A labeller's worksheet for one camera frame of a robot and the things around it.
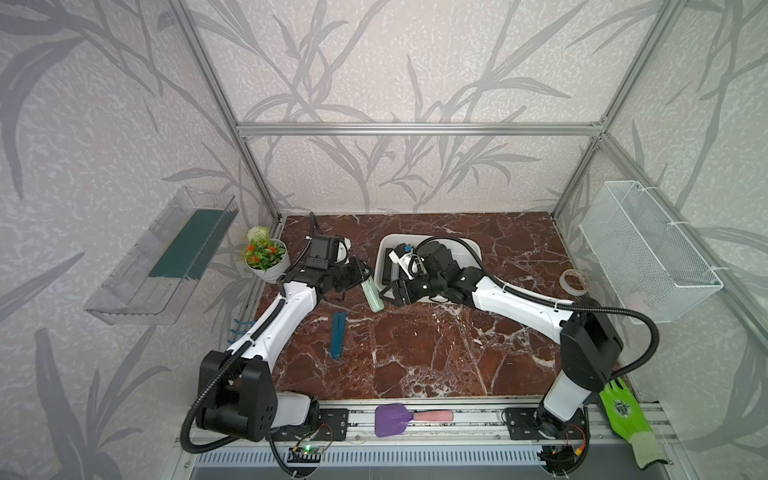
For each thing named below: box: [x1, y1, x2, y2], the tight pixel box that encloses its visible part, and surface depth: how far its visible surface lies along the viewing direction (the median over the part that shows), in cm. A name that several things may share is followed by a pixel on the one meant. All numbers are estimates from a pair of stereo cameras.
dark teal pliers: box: [331, 311, 347, 360], surface depth 91 cm
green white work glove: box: [600, 377, 668, 469], surface depth 75 cm
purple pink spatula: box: [375, 403, 454, 438], surface depth 75 cm
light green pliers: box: [361, 276, 385, 313], surface depth 80 cm
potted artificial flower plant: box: [244, 225, 290, 282], surface depth 93 cm
